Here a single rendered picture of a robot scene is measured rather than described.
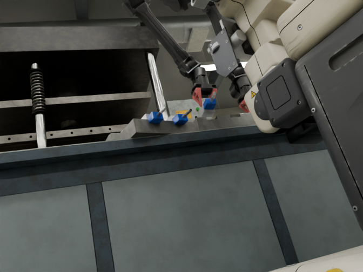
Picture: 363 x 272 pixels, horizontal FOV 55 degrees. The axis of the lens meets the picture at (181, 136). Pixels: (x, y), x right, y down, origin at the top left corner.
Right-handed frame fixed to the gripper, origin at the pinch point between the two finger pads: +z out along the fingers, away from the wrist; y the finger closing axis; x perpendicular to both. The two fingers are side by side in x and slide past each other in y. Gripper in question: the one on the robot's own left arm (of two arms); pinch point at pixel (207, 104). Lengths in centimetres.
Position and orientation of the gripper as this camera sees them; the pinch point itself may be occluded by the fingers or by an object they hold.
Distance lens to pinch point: 148.5
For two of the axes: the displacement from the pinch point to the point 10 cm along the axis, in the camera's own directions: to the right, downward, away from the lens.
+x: 2.4, -5.4, -8.1
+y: -9.6, -0.2, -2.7
